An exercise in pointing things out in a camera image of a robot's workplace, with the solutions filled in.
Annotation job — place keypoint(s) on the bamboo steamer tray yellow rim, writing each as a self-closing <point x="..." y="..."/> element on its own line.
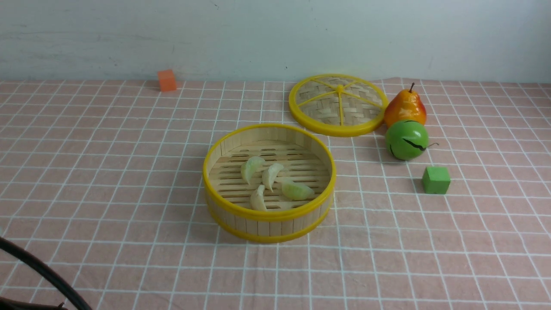
<point x="306" y="159"/>

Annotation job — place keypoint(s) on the light green dumpling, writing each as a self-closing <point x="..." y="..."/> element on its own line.
<point x="250" y="167"/>

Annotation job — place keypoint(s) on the woven steamer lid yellow rim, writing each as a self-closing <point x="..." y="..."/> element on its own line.
<point x="337" y="105"/>

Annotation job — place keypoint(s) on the pale green dumpling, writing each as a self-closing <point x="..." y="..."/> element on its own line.
<point x="297" y="191"/>

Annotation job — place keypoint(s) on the green foam cube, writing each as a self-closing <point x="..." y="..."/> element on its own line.
<point x="436" y="180"/>

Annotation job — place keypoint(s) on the orange yellow toy pear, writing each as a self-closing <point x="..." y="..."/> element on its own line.
<point x="407" y="105"/>

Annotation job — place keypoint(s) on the cream white dumpling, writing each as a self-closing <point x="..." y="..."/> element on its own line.
<point x="270" y="174"/>

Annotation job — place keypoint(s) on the orange foam cube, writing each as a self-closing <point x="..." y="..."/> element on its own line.
<point x="167" y="80"/>

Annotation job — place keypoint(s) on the green toy melon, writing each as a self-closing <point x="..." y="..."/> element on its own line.
<point x="407" y="140"/>

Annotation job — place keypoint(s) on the pink checkered tablecloth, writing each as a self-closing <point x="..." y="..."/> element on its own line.
<point x="102" y="181"/>

